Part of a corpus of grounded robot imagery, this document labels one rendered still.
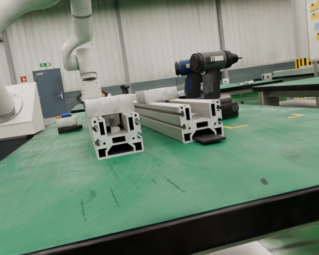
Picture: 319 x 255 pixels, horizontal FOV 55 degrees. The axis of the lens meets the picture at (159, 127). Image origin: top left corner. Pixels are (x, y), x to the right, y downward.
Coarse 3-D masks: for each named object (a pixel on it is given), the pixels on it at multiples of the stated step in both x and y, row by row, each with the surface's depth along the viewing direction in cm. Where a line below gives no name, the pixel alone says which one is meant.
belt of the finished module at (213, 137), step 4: (196, 132) 75; (200, 132) 74; (204, 132) 74; (192, 136) 70; (196, 136) 70; (200, 136) 69; (204, 136) 68; (208, 136) 68; (212, 136) 67; (216, 136) 66; (220, 136) 66; (196, 140) 67; (200, 140) 65; (204, 140) 64; (208, 140) 63; (212, 140) 63; (216, 140) 64
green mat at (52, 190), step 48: (48, 144) 97; (144, 144) 74; (192, 144) 66; (240, 144) 60; (288, 144) 55; (0, 192) 50; (48, 192) 46; (96, 192) 43; (144, 192) 40; (192, 192) 38; (240, 192) 36; (0, 240) 32; (48, 240) 30
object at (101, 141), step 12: (96, 120) 63; (120, 120) 76; (132, 120) 65; (96, 132) 63; (108, 132) 71; (120, 132) 68; (132, 132) 65; (96, 144) 64; (108, 144) 64; (132, 144) 65; (108, 156) 64
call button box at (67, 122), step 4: (68, 116) 125; (72, 116) 124; (56, 120) 122; (60, 120) 122; (64, 120) 123; (68, 120) 123; (72, 120) 123; (76, 120) 124; (60, 124) 122; (64, 124) 123; (68, 124) 123; (72, 124) 124; (76, 124) 124; (80, 124) 128; (60, 128) 123; (64, 128) 123; (68, 128) 123; (72, 128) 124; (76, 128) 124; (80, 128) 128; (60, 132) 123; (64, 132) 123
